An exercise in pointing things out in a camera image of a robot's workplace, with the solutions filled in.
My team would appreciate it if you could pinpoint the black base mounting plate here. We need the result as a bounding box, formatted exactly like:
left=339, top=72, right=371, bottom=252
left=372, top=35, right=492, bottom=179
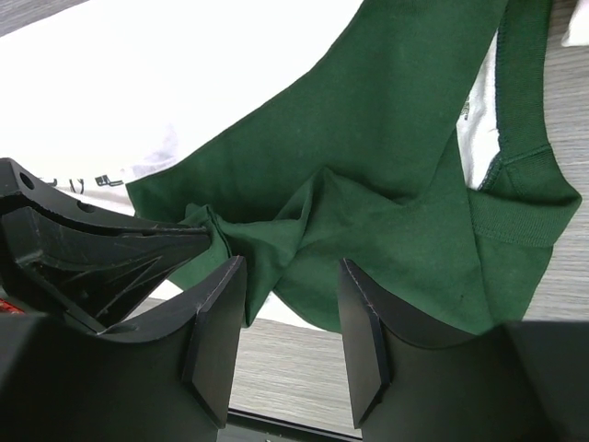
left=227, top=409, right=363, bottom=442

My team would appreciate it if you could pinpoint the white printed folded t-shirt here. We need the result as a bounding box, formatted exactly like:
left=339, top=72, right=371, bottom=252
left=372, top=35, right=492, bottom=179
left=561, top=0, right=589, bottom=47

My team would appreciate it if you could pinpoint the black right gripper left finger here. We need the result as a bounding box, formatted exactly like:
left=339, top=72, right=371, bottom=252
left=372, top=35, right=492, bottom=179
left=1, top=257, right=247, bottom=441

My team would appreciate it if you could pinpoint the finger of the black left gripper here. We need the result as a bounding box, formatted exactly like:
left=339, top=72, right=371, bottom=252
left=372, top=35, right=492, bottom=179
left=1, top=158, right=211, bottom=332

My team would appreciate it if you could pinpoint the white and green t-shirt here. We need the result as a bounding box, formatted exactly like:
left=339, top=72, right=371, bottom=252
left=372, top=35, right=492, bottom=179
left=1, top=1, right=581, bottom=334

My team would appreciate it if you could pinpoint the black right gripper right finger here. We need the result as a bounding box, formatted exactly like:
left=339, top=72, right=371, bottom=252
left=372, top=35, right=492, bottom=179
left=338, top=259, right=588, bottom=441

